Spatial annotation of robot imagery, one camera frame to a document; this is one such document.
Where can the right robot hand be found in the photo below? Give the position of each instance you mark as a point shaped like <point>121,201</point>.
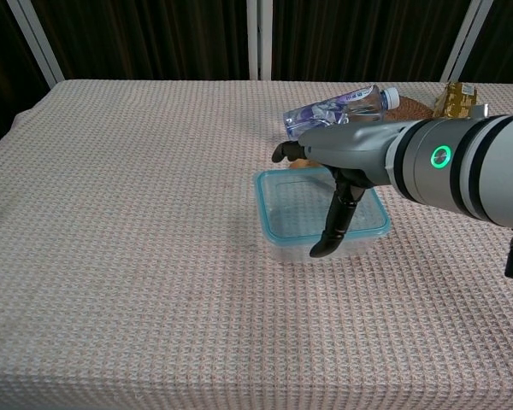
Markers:
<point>350,147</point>

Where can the teal plastic lid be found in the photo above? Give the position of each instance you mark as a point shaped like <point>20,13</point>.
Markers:
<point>290,205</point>

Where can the clear plastic food container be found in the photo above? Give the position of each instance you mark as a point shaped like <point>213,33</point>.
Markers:
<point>290,253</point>

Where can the clear plastic water bottle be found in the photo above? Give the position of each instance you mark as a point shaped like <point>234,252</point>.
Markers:
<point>325,114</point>

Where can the brown spout pouch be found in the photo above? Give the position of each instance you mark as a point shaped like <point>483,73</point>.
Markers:
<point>301,163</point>

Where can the round woven brown coaster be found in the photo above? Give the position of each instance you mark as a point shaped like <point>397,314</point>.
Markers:
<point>410,112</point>

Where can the black curtain panel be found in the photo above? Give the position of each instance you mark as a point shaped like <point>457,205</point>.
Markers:
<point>504,38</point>
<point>145,38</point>
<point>359,38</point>
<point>4,77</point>

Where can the gold foil snack package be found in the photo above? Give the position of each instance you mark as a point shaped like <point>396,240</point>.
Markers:
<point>455,102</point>

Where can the pink waffle tablecloth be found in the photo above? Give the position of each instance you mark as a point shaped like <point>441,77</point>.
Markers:
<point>132,256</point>

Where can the white frame post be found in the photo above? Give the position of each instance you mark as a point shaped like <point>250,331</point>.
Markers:
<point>466,40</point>
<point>259,38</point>
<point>36,42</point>

